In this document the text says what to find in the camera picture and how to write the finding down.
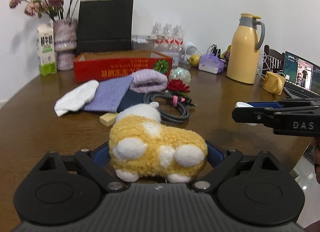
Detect yellow white plush toy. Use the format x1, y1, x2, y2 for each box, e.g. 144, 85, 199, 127
108, 102, 208, 183

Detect iridescent mesh ball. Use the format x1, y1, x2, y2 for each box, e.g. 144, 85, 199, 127
168, 67, 191, 86

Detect red cardboard box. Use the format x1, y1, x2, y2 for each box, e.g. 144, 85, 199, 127
73, 50, 173, 83

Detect purple tissue pack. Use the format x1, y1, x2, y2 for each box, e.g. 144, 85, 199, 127
198, 54, 225, 75

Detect white green milk carton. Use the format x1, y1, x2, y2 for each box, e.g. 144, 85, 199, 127
36, 24, 57, 76

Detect small wooden block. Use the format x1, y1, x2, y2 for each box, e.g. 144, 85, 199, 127
99, 112, 118, 127

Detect yellow mug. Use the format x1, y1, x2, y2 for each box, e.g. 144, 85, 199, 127
263, 71, 286, 96

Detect small white fan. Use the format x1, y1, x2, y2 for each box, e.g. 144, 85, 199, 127
181, 42, 197, 63

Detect yellow green apple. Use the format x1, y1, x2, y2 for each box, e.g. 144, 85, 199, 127
189, 54, 201, 68

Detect white cloth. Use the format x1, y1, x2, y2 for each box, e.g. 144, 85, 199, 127
54, 80, 99, 117

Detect dark wooden chair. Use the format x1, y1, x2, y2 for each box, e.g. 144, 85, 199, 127
262, 45, 285, 75

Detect red rose flower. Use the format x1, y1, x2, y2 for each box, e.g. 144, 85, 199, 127
167, 79, 190, 94

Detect white round dish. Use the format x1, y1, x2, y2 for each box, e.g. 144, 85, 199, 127
235, 102, 253, 108

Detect purple woven cloth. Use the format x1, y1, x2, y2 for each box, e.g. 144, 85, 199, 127
83, 75, 133, 112

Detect black paper bag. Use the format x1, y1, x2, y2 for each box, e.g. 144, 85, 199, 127
76, 0, 133, 55

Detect yellow thermos jug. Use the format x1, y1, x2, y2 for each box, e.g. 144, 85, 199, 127
226, 13, 265, 84

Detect laptop computer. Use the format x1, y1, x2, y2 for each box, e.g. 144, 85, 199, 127
283, 51, 320, 98

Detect left water bottle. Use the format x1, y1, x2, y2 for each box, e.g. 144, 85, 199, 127
151, 22, 162, 36

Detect dark navy cloth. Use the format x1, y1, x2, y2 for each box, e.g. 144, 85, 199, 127
117, 90, 144, 113

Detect white charging cables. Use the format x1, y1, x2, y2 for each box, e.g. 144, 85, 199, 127
257, 50, 286, 79

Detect person right hand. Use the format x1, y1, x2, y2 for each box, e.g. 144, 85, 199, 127
313, 146, 320, 184

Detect black binder clips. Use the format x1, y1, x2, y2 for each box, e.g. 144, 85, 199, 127
207, 44, 223, 58

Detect white flat carton box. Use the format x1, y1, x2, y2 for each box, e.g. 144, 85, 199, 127
131, 34, 159, 44

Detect lilac towel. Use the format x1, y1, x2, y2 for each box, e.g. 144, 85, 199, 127
130, 69, 168, 94

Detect purple textured vase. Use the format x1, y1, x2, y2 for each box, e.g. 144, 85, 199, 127
53, 19, 78, 71

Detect middle water bottle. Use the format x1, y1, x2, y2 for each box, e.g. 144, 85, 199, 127
162, 23, 173, 50

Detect right water bottle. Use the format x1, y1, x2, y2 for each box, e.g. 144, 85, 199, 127
172, 24, 184, 52

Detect water bottle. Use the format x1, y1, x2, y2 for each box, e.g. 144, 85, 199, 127
172, 24, 184, 52
162, 23, 173, 50
151, 22, 162, 36

